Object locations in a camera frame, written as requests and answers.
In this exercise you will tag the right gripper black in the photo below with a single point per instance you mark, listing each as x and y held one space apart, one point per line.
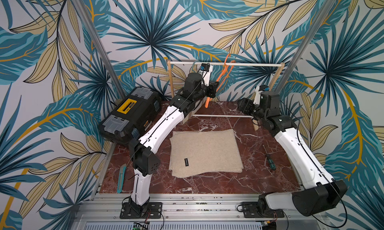
245 103

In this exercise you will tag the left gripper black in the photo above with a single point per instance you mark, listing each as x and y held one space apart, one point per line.
213 88

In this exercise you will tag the orange plastic hanger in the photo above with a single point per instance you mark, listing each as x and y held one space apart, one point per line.
225 72

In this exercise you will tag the beige wool scarf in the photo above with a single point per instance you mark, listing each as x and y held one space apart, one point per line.
195 153

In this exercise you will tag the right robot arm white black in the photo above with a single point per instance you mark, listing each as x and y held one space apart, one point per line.
321 192

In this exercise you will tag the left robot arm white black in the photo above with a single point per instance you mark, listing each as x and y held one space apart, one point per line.
143 151

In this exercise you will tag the green black screwdriver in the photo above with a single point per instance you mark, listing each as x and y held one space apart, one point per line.
269 160

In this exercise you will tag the black yellow toolbox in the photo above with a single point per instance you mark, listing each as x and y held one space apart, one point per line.
132 117

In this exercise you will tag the teal utility knife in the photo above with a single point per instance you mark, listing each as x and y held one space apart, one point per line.
121 178

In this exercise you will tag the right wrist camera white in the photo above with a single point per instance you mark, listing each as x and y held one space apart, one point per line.
260 95

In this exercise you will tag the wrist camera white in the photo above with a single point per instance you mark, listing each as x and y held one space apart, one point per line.
260 95
206 69

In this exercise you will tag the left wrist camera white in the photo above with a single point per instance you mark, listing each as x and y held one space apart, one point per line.
206 69

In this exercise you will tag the right aluminium frame post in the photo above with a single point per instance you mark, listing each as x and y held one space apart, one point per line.
309 29

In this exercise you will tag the aluminium frame post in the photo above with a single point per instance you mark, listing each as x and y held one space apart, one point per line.
94 36
309 29

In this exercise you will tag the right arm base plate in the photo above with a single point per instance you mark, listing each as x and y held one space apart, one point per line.
258 210

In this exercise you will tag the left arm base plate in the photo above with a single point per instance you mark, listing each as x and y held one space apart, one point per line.
150 210

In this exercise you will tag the aluminium frame rail front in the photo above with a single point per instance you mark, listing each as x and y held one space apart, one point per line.
179 212

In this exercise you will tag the left aluminium frame post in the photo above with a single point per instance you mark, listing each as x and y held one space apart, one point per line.
94 36

